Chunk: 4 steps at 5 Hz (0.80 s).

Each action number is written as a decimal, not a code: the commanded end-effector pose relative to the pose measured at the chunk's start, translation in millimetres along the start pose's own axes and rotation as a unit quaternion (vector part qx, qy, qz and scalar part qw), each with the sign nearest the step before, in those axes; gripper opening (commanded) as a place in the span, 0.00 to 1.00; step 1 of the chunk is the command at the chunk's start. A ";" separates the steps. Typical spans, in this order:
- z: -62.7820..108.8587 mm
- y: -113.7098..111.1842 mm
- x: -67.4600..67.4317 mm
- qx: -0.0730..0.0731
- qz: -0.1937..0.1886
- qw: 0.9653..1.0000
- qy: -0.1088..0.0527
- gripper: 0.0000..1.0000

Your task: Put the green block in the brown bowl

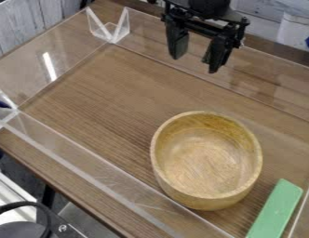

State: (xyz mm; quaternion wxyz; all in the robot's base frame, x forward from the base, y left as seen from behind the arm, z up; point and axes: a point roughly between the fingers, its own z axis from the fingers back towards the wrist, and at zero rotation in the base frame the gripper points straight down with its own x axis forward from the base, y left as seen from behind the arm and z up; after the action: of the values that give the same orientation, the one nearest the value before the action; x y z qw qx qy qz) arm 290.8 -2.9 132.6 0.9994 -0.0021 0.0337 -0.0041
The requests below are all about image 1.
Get clear acrylic tray walls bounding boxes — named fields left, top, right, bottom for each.
left=0, top=3, right=309, bottom=238

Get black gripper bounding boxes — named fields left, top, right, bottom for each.
left=161, top=0, right=250, bottom=73

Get brown wooden bowl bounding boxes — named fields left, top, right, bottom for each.
left=150, top=111, right=264, bottom=211

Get black cable lower left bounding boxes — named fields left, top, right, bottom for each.
left=0, top=200, right=53, bottom=238

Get white cylindrical container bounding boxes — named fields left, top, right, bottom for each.
left=277, top=12, right=309, bottom=52

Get black table leg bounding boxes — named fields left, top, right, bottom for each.
left=42, top=185, right=57, bottom=208

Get grey metal base plate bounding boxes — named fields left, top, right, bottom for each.
left=58, top=203, right=119, bottom=238

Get green rectangular block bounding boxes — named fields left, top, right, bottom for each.
left=245, top=178, right=304, bottom=238

